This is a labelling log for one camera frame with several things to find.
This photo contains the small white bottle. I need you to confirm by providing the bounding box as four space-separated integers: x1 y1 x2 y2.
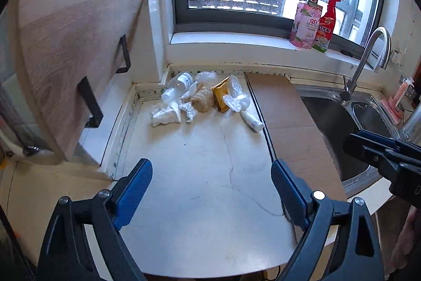
240 111 264 133

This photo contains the clear plastic bag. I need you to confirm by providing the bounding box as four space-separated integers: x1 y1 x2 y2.
223 75 250 113

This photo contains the steel kitchen faucet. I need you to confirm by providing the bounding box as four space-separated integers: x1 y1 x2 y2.
339 26 393 106

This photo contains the right hand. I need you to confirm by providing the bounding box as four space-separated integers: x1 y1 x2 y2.
390 206 420 272

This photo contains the stainless steel sink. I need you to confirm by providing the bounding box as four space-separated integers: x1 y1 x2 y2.
295 85 400 198

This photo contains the brown cardboard sheet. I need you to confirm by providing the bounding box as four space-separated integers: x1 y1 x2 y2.
245 73 347 200

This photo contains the red spray bottle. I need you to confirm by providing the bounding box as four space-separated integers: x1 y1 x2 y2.
313 0 341 53

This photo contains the pink detergent refill pouch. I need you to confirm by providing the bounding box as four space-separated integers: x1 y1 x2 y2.
290 0 323 49

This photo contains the yellow snack wrapper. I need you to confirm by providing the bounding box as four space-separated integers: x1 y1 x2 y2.
211 76 230 113

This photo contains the crumpled white paper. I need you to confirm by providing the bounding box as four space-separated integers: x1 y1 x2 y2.
151 101 181 127

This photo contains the beige dried noodle block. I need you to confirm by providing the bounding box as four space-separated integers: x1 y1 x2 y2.
191 86 214 113

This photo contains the clear plastic water bottle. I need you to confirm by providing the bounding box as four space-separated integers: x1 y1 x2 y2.
161 72 193 103

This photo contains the wooden cutting board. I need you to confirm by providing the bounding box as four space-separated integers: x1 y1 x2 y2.
7 0 142 160

